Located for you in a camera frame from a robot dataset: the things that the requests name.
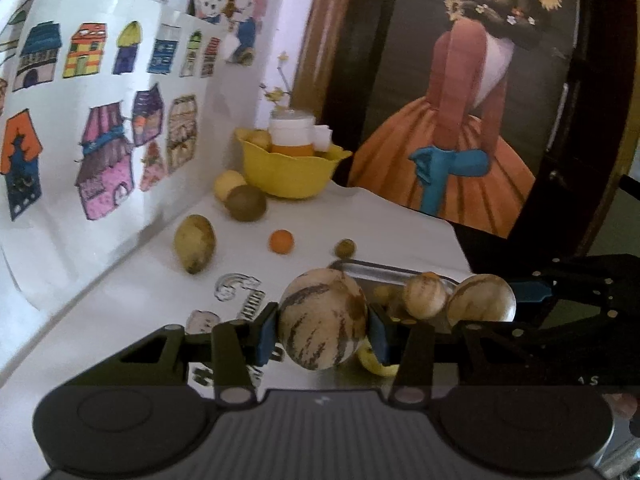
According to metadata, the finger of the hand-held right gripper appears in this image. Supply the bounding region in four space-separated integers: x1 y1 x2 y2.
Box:
514 254 640 331

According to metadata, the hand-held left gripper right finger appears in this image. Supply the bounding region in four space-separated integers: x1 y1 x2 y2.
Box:
369 306 553 406

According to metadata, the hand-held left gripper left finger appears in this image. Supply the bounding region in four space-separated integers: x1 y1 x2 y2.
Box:
62 302 281 407

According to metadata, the yellow pear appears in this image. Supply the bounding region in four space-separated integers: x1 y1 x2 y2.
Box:
357 342 401 377

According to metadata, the pale faint-striped melon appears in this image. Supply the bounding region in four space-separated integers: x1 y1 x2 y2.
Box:
446 273 518 327

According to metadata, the large dark-striped melon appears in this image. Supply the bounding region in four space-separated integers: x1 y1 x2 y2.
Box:
278 268 369 371

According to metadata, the metal tray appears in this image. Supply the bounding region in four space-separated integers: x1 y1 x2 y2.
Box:
327 259 468 386

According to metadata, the person's right hand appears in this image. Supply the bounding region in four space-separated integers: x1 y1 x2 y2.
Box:
602 393 640 418

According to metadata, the small striped melon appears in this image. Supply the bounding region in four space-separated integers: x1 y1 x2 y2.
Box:
403 272 448 320

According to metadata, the small orange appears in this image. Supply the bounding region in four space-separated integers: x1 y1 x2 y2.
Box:
269 230 295 254

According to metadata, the green mango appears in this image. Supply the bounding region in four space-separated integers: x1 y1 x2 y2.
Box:
173 214 217 275

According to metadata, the white printed table cloth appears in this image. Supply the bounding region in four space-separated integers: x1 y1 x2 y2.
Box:
0 180 473 391

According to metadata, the brown-green kiwi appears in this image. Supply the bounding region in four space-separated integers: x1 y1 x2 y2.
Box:
225 184 268 223

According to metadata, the yellow lemon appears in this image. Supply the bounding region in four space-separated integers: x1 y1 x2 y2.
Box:
214 170 248 201

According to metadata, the yellow bowl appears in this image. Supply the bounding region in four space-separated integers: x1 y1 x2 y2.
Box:
236 128 352 199

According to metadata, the white jar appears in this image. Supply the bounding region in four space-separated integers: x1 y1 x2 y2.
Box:
269 109 317 157

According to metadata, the yellow flower twig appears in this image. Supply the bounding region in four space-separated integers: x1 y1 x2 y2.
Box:
260 51 293 111

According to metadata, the houses drawing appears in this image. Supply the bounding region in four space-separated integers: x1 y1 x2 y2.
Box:
0 0 228 311

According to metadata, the bear and girl drawing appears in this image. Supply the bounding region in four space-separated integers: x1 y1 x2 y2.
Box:
185 0 278 66

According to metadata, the wall poster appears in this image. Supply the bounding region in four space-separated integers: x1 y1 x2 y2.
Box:
347 0 576 238

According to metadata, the wooden door frame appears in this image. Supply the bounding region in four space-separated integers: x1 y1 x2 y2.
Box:
291 0 361 126

